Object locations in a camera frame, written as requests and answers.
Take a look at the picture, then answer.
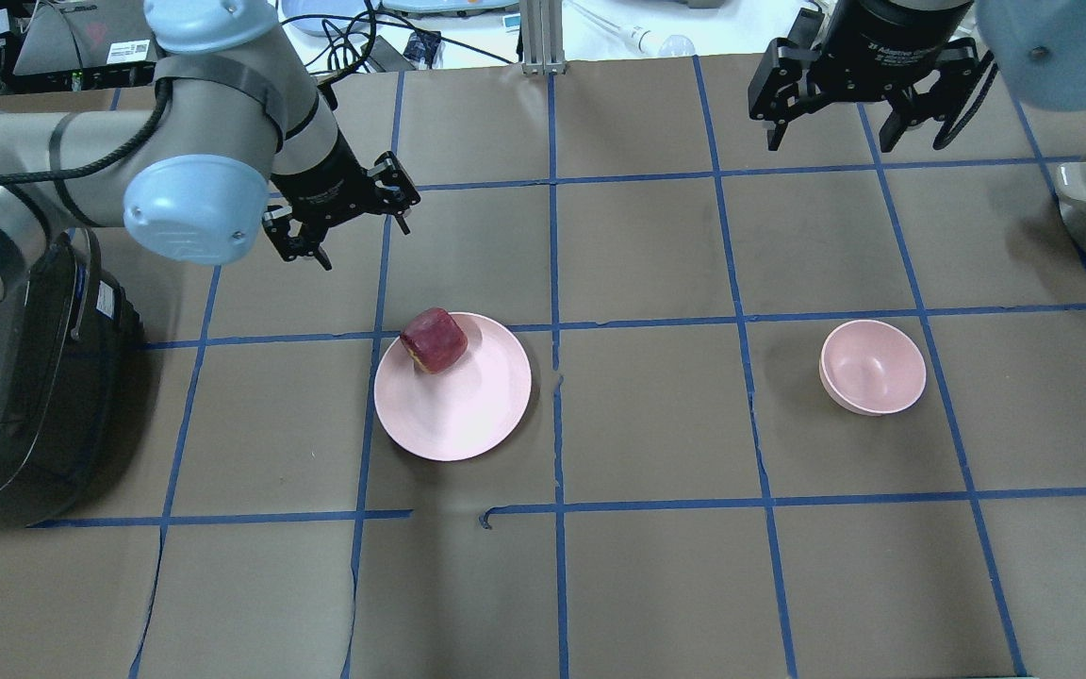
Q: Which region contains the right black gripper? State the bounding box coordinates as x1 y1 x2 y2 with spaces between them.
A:
749 1 996 154

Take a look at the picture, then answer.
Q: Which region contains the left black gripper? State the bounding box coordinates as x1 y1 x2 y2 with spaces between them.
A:
262 134 420 271

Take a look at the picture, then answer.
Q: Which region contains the red apple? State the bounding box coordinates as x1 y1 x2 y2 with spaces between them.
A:
397 306 469 374

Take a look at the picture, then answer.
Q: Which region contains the pink bowl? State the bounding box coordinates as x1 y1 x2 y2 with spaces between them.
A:
818 319 929 417

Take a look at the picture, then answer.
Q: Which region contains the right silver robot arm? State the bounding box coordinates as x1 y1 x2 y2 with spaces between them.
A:
747 1 1086 152

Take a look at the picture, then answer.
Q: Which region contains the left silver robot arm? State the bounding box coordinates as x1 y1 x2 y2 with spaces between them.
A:
0 1 420 302

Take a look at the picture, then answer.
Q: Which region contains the pink plate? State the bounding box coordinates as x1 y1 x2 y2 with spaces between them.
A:
372 312 534 461

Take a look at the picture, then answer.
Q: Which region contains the blue plate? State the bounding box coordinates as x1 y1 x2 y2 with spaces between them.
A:
279 0 367 38

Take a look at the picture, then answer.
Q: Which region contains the black power adapter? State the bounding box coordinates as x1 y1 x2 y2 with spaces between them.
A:
359 36 417 73

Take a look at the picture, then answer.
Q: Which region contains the black laptop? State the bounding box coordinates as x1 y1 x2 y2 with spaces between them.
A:
13 1 165 77

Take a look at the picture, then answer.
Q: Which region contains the black rice cooker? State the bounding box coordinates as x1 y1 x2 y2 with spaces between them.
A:
0 229 141 530

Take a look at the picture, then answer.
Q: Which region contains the aluminium frame post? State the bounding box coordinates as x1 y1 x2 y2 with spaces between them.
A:
518 0 568 75

